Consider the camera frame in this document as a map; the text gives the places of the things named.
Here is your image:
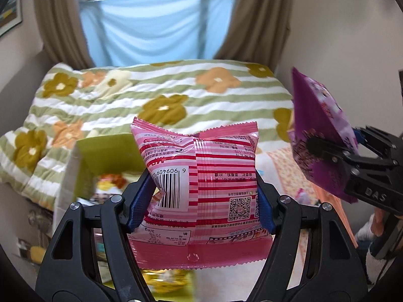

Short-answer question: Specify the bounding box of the blue window cloth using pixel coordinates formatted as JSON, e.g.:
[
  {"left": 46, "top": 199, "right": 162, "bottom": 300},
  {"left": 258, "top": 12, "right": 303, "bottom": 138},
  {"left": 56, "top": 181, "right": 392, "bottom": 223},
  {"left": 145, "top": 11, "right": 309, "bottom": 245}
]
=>
[{"left": 78, "top": 0, "right": 239, "bottom": 69}]

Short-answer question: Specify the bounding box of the brown curtain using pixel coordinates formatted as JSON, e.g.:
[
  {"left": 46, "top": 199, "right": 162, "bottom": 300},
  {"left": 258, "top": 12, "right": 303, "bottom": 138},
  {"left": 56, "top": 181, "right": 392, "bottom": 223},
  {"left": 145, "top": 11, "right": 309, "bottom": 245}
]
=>
[
  {"left": 213, "top": 0, "right": 295, "bottom": 71},
  {"left": 32, "top": 0, "right": 95, "bottom": 69}
]

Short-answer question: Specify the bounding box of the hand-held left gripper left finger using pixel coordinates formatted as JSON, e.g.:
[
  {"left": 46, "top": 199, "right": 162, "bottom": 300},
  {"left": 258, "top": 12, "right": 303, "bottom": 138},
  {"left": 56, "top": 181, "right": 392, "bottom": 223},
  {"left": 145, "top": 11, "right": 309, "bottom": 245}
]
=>
[{"left": 35, "top": 168, "right": 157, "bottom": 302}]

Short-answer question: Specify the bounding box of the floral striped blanket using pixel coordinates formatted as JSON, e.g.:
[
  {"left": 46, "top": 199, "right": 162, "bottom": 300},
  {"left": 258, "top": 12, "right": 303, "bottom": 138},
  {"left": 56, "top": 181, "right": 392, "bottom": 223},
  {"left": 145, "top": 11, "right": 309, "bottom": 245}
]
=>
[{"left": 0, "top": 59, "right": 295, "bottom": 212}]

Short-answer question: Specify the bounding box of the clear plastic snack packet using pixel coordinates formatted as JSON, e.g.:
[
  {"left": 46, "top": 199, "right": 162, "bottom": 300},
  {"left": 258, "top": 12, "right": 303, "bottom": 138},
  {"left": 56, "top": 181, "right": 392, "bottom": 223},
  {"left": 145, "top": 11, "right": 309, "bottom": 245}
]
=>
[{"left": 295, "top": 188, "right": 319, "bottom": 206}]

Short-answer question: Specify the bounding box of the crumpled clear plastic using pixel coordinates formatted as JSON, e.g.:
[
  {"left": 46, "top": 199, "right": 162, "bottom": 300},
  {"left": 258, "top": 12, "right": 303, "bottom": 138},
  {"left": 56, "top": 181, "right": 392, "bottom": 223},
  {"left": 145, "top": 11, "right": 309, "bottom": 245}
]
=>
[{"left": 26, "top": 208, "right": 55, "bottom": 237}]

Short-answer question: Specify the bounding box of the framed wall picture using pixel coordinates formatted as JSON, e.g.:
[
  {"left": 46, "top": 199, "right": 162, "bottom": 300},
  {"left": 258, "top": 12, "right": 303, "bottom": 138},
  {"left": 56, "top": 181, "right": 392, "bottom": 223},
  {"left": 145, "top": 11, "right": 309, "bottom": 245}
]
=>
[{"left": 0, "top": 0, "right": 25, "bottom": 37}]

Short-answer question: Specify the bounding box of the green cardboard box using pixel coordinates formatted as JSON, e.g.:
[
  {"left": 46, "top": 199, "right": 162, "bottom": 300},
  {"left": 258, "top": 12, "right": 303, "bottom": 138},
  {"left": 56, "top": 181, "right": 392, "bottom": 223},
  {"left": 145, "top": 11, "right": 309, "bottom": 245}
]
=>
[{"left": 53, "top": 133, "right": 196, "bottom": 302}]

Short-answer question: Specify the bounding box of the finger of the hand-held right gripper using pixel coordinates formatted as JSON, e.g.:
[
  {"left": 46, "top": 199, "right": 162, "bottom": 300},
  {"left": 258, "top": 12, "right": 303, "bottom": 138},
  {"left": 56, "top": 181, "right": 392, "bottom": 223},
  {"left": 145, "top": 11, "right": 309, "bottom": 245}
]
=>
[
  {"left": 353, "top": 126, "right": 399, "bottom": 161},
  {"left": 304, "top": 135, "right": 351, "bottom": 171}
]

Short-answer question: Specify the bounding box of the pink striped snack packet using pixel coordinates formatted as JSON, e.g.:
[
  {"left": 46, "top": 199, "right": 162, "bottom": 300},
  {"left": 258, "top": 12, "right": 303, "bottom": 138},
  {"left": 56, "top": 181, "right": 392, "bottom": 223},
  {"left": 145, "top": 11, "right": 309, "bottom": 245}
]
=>
[{"left": 128, "top": 117, "right": 274, "bottom": 270}]

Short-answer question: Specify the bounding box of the orange patterned cloth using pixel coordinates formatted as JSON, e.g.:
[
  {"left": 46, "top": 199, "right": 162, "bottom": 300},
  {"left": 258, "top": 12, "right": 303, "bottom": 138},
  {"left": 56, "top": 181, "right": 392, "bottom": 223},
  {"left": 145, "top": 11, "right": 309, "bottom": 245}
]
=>
[{"left": 258, "top": 147, "right": 359, "bottom": 250}]

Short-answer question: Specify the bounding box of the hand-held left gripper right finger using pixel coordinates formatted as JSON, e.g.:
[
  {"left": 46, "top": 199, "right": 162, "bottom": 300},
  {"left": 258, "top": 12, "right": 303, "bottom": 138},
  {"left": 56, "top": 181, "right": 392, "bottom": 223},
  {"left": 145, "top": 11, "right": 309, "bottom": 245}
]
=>
[{"left": 249, "top": 170, "right": 368, "bottom": 302}]

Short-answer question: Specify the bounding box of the purple snack packet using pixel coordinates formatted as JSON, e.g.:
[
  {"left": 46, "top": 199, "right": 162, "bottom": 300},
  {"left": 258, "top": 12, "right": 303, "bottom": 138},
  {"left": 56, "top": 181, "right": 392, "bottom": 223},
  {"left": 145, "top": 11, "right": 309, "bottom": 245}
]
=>
[{"left": 287, "top": 67, "right": 360, "bottom": 204}]

